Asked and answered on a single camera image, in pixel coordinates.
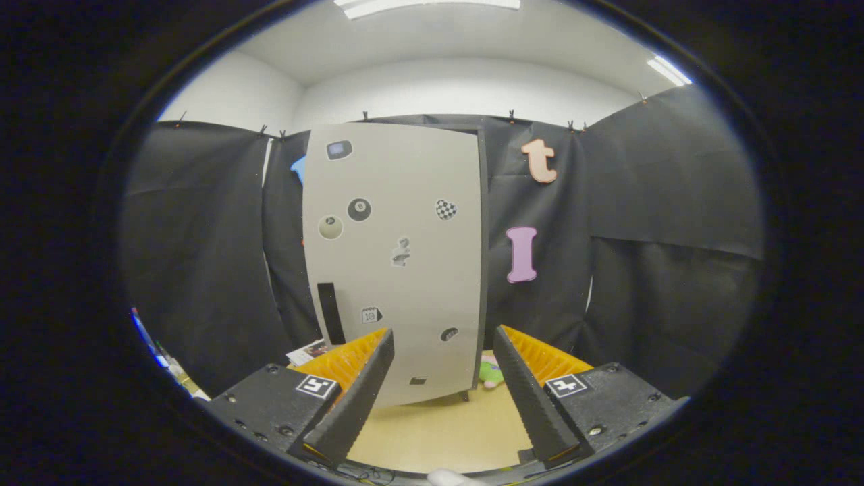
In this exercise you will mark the long ceiling light panel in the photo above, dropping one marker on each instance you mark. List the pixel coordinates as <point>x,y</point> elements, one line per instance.
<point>426,5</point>

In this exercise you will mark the small ceiling light panel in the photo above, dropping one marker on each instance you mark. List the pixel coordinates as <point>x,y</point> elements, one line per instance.
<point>668,71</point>

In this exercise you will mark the white printed box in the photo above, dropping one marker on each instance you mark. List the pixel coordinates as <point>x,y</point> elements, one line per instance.
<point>307,351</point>

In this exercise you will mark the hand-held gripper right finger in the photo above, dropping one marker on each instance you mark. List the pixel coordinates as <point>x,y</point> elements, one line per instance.
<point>533,405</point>

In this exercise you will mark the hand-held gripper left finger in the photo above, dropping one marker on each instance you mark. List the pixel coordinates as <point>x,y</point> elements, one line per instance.
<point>358,405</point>

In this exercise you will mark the black backdrop cloth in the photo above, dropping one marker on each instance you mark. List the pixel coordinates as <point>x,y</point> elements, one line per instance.
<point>202,236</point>

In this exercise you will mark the beige shoe cabinet door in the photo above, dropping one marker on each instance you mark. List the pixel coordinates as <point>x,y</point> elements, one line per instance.
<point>405,182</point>

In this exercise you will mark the green and pink plush toy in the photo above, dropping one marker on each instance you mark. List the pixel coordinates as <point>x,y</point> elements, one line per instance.
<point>491,373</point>

